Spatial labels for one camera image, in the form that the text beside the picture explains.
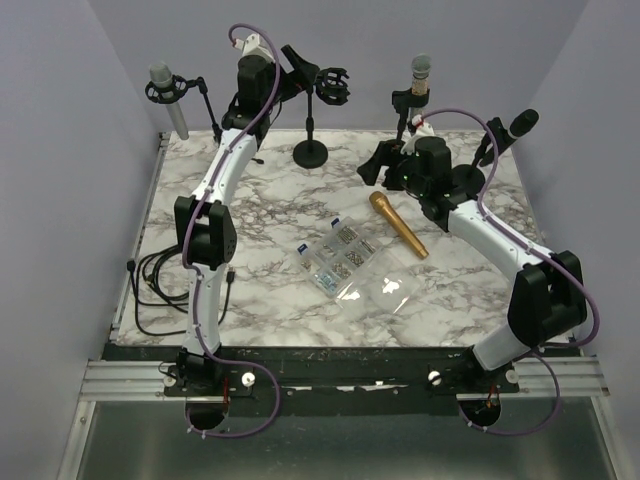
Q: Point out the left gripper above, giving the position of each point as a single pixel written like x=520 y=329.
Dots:
x=298 y=79

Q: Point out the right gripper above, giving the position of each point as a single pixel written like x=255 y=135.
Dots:
x=385 y=154

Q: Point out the round base shock mount stand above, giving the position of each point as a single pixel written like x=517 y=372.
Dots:
x=329 y=89

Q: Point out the gold microphone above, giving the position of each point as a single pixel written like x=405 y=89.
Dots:
x=382 y=205

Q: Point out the round base clip stand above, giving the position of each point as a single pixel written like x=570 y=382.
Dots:
x=407 y=105
x=480 y=155

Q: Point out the glitter microphone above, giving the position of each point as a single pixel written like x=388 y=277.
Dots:
x=420 y=67

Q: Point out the silver microphone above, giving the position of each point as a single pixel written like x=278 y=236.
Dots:
x=167 y=89

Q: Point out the black microphone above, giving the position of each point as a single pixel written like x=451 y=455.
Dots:
x=521 y=125

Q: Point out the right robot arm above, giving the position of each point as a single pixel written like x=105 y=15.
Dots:
x=545 y=301

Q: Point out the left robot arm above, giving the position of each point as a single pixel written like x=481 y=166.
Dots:
x=204 y=227

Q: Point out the clear plastic screw organizer box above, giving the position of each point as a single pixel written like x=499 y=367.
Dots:
x=351 y=267

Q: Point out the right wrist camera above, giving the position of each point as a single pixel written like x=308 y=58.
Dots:
x=420 y=129

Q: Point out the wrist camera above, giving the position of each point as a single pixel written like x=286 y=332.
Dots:
x=420 y=129
x=253 y=44

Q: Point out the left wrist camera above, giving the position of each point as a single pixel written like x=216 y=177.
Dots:
x=253 y=44

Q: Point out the aluminium mounting rail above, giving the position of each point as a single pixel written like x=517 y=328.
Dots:
x=572 y=377

